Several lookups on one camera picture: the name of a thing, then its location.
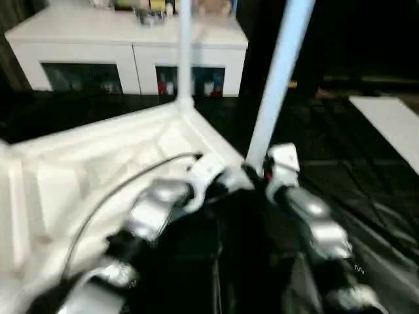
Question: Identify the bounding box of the white plastic table leg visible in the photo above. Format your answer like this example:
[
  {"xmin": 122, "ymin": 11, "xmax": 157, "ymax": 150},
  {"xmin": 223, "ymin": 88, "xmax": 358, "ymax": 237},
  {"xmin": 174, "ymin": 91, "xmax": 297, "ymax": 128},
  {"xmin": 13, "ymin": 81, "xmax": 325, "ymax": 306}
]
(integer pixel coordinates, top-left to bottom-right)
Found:
[
  {"xmin": 244, "ymin": 0, "xmax": 316, "ymax": 172},
  {"xmin": 175, "ymin": 0, "xmax": 196, "ymax": 112}
]

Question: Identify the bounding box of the white plastic table top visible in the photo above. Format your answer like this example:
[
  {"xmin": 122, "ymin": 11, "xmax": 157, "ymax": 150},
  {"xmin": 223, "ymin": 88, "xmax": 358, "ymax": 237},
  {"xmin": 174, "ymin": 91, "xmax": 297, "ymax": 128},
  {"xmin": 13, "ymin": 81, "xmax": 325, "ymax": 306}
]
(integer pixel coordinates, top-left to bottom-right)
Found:
[{"xmin": 0, "ymin": 98, "xmax": 263, "ymax": 314}]

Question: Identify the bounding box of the black mat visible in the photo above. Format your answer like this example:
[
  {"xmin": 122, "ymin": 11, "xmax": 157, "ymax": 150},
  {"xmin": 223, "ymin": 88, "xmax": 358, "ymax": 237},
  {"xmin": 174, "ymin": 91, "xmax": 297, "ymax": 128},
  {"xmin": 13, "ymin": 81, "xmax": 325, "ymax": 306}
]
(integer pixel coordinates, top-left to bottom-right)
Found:
[{"xmin": 0, "ymin": 85, "xmax": 419, "ymax": 314}]

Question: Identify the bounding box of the black cabinet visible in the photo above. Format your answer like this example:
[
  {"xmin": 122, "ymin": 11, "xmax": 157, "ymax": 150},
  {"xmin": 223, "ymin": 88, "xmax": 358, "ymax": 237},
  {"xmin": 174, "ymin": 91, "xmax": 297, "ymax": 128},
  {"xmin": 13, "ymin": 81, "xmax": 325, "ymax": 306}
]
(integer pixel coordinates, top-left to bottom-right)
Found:
[{"xmin": 239, "ymin": 0, "xmax": 419, "ymax": 92}]

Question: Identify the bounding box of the white sideboard with glass doors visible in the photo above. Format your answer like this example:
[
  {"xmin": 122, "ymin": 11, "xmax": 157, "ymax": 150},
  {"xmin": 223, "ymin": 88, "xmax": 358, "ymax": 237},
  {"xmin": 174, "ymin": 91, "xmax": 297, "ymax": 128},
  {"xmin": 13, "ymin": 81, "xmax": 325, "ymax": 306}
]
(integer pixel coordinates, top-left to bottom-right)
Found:
[{"xmin": 5, "ymin": 0, "xmax": 249, "ymax": 97}]

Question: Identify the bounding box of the grey curtain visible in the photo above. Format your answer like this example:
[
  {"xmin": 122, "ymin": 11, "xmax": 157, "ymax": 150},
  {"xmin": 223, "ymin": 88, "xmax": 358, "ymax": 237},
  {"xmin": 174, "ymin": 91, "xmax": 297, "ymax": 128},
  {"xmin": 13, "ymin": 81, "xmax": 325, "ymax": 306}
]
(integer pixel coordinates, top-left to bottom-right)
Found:
[{"xmin": 0, "ymin": 0, "xmax": 40, "ymax": 92}]

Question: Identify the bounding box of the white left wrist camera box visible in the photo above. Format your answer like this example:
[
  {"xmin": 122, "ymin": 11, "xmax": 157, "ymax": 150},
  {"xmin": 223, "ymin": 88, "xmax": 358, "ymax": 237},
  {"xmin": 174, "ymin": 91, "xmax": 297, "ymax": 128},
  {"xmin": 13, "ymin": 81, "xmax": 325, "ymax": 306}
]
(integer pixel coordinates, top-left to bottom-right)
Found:
[{"xmin": 183, "ymin": 154, "xmax": 227, "ymax": 210}]

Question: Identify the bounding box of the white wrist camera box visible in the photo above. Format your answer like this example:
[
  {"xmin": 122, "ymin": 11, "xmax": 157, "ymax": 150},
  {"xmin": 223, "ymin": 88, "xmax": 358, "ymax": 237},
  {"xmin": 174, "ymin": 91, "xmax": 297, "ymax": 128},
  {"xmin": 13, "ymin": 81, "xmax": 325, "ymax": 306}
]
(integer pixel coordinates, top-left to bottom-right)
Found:
[
  {"xmin": 263, "ymin": 144, "xmax": 301, "ymax": 200},
  {"xmin": 183, "ymin": 154, "xmax": 227, "ymax": 210}
]

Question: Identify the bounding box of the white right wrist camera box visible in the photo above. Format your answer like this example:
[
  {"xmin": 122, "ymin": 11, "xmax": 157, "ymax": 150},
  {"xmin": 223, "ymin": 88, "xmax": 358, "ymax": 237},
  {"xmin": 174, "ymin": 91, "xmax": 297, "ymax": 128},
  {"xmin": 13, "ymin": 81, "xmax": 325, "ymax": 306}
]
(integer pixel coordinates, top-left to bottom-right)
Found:
[{"xmin": 263, "ymin": 144, "xmax": 301, "ymax": 200}]

